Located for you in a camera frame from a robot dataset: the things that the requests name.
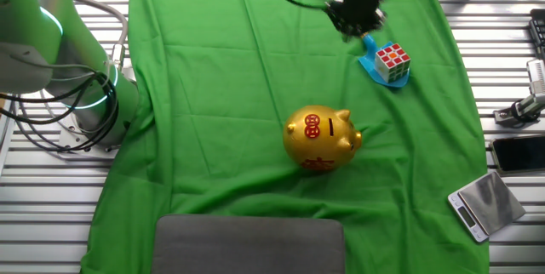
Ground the blue yellow toy shovel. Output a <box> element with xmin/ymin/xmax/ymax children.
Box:
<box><xmin>297</xmin><ymin>0</ymin><xmax>411</xmax><ymax>89</ymax></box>

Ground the Rubik's cube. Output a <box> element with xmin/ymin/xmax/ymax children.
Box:
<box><xmin>374</xmin><ymin>43</ymin><xmax>412</xmax><ymax>84</ymax></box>

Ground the golden piggy bank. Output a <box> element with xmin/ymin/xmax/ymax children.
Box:
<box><xmin>282</xmin><ymin>105</ymin><xmax>364</xmax><ymax>172</ymax></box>

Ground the green cloth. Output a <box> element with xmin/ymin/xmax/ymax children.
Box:
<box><xmin>79</xmin><ymin>0</ymin><xmax>491</xmax><ymax>274</ymax></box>

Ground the black keyboard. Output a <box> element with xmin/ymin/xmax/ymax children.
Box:
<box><xmin>529</xmin><ymin>8</ymin><xmax>545</xmax><ymax>59</ymax></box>

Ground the smartphone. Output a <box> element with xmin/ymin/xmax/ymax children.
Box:
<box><xmin>489</xmin><ymin>134</ymin><xmax>545</xmax><ymax>175</ymax></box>

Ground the silver digital kitchen scale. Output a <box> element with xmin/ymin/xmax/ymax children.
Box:
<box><xmin>447</xmin><ymin>171</ymin><xmax>527</xmax><ymax>243</ymax></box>

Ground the grey cushion pad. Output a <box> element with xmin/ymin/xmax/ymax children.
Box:
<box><xmin>151</xmin><ymin>214</ymin><xmax>347</xmax><ymax>274</ymax></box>

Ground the silver ribbed camera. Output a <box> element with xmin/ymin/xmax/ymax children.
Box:
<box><xmin>526</xmin><ymin>58</ymin><xmax>545</xmax><ymax>95</ymax></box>

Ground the grey hose with connector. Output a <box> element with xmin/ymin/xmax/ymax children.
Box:
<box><xmin>71</xmin><ymin>0</ymin><xmax>129</xmax><ymax>73</ymax></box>

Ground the black base cable bundle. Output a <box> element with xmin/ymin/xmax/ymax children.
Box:
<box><xmin>0</xmin><ymin>69</ymin><xmax>121</xmax><ymax>154</ymax></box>

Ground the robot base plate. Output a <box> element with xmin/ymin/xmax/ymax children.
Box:
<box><xmin>58</xmin><ymin>106</ymin><xmax>121</xmax><ymax>161</ymax></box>

